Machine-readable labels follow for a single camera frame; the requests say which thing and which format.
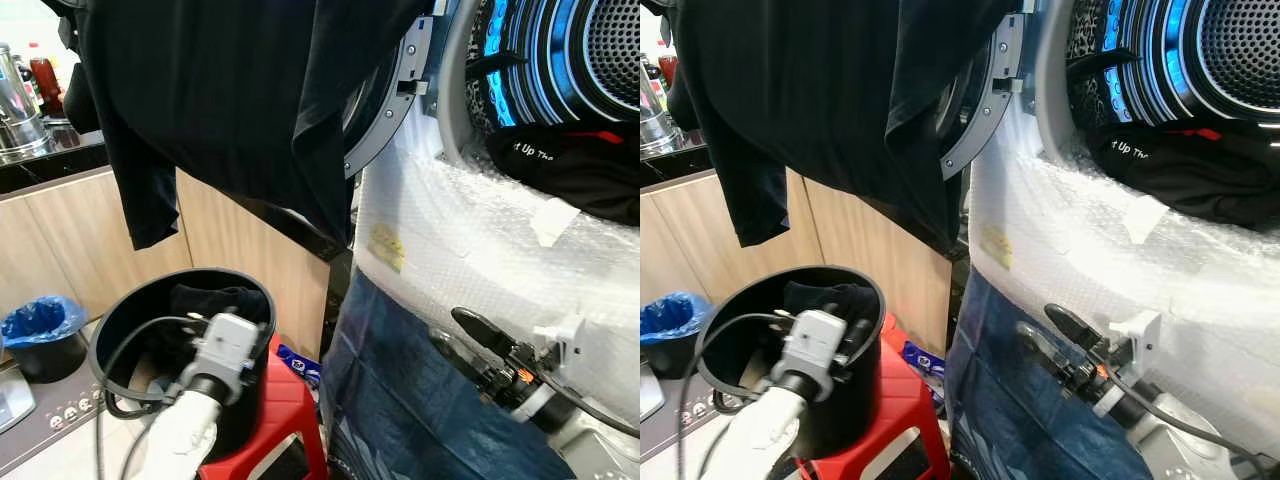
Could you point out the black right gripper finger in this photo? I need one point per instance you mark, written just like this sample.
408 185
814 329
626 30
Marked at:
1043 343
1074 326
455 350
482 330

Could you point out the plain black garment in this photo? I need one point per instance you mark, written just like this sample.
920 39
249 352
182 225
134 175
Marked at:
215 298
825 298

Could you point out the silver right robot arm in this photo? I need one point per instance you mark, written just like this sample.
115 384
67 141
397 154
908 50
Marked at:
590 452
1190 450

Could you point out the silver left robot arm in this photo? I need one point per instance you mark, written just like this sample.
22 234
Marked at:
185 430
760 435

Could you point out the white washing machine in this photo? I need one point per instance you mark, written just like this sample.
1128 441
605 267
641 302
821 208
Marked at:
1050 100
455 90

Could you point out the blue denim cloth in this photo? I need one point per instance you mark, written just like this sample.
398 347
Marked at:
410 390
1020 400

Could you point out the clear bubble wrap sheet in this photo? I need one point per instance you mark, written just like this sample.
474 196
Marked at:
470 240
1070 240

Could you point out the blue snack packet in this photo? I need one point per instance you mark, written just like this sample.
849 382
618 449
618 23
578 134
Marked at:
300 365
925 362

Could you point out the white tape piece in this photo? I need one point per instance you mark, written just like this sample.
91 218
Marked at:
553 222
1145 218

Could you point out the red plastic stool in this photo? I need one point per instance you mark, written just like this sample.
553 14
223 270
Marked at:
290 410
905 410

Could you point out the black bin with blue bag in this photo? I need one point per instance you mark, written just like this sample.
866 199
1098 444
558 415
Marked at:
670 325
40 330

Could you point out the grey power strip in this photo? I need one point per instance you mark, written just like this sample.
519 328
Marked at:
680 425
50 420

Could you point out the black garment with white print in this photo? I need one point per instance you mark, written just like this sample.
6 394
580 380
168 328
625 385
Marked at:
1200 180
590 175

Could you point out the grey round washer door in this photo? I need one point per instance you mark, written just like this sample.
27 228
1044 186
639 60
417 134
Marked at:
385 125
975 125

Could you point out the wooden counter cabinet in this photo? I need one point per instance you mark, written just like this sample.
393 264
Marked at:
690 240
60 235

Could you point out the black round bucket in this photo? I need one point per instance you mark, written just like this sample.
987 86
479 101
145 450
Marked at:
130 310
735 310

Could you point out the stainless steel kettle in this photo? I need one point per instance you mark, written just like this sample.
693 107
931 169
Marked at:
18 115
655 125

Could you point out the blue lit washer drum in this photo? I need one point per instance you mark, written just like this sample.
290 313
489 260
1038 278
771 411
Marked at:
1170 50
560 50

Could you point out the red bottle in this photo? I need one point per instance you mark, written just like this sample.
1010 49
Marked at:
46 80
667 65

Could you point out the black hanging t-shirt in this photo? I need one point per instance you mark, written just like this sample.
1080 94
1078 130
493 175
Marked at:
220 90
820 90

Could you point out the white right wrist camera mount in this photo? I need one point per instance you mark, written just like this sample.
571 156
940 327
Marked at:
1138 335
562 340

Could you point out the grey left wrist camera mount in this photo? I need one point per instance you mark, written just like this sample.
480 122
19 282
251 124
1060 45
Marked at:
228 345
815 345

